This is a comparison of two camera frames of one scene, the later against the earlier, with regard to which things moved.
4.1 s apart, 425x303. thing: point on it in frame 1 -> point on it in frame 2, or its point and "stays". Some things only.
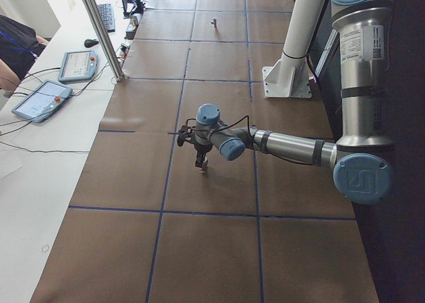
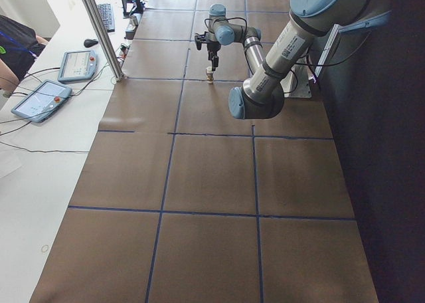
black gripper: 185,134 -> 202,38
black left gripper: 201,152 -> 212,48
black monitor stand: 139,7 stays
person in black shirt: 20,44 stays
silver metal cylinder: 133,20 stays
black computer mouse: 89,42 stays
